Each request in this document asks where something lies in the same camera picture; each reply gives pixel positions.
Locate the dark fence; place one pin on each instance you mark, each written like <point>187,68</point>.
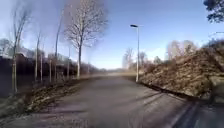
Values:
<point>23,71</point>

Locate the street lamp post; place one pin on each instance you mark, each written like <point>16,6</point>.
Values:
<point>137,60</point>

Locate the leaf-strewn grass verge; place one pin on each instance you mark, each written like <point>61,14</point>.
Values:
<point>43,95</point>

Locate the pale bare trees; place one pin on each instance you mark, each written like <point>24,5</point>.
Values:
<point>180,50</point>

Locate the pine tree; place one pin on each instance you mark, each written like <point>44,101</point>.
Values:
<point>215,10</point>

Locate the row of bare trees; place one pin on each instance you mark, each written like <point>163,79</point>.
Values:
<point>80,50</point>

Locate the grey asphalt road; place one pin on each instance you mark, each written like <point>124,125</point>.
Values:
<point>113,103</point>

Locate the brown rocky slope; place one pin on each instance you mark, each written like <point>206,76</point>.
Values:
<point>186,74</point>

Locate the small bare trees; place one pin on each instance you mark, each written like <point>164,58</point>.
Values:
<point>128,59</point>

